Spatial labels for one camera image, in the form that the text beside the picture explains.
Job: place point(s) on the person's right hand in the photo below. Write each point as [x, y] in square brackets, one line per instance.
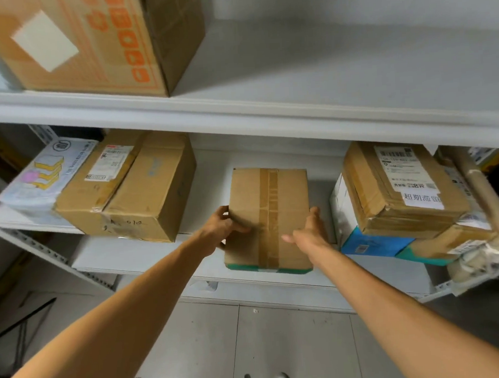
[312, 237]

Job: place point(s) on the person's left hand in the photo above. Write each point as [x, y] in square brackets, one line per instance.
[218, 234]

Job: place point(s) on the small blue box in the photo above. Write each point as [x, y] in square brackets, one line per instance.
[373, 247]

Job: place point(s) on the squat cardboard box white label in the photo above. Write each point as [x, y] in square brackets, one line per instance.
[371, 201]

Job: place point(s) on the wide low cardboard box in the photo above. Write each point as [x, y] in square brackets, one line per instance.
[149, 192]

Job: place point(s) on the small long brown box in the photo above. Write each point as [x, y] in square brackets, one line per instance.
[444, 243]

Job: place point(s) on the white metal shelf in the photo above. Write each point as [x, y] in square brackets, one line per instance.
[310, 67]

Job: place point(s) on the paper-wrapped taped parcel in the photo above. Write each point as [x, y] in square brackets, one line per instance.
[483, 191]

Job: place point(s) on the white printed carton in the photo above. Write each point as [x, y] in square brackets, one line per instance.
[45, 189]

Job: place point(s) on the large box orange print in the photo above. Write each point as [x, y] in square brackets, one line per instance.
[174, 32]

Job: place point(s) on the person's left forearm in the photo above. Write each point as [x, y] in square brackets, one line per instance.
[115, 327]

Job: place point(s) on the person's right forearm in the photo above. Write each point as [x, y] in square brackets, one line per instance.
[406, 320]

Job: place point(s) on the black tripod legs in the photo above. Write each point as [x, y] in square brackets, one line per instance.
[22, 319]

